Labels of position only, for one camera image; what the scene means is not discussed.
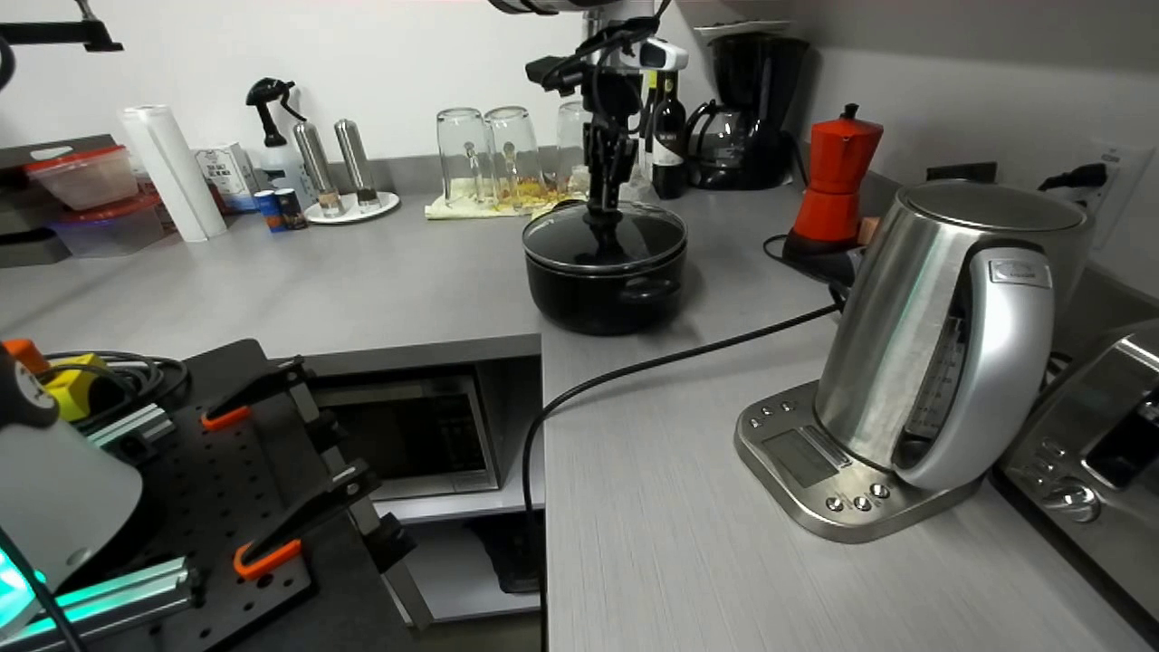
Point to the white paper towel roll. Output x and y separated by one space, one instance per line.
174 177

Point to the large upturned clear glass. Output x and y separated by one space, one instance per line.
460 158

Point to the glass pot lid black knob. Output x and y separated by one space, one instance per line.
567 236

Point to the small upturned clear glass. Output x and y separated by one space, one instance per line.
573 140

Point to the black orange bar clamp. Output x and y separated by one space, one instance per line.
256 402
303 525

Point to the steel kettle base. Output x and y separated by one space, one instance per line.
798 471

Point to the small dark can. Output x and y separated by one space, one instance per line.
285 208

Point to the white spray bottle black trigger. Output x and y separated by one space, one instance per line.
271 133

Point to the plastic container red lid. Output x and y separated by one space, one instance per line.
84 177

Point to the stainless steel electric kettle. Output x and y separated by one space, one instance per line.
943 340

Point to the black cooking pot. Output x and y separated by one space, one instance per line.
602 295

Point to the red moka pot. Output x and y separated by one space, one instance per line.
838 184

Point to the black drip coffee maker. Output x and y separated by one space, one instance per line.
762 109

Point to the printed yellow red dish towel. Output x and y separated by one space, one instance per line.
484 203

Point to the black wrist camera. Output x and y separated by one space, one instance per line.
657 57

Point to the upturned clear glass mug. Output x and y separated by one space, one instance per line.
512 150

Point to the white round plate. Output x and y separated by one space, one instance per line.
357 210

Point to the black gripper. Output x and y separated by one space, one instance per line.
612 98

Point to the yellow tool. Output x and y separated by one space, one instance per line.
69 384

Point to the green aluminium rail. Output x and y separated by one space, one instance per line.
110 600

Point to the dark wine bottle yellow cap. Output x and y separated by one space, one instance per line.
667 148

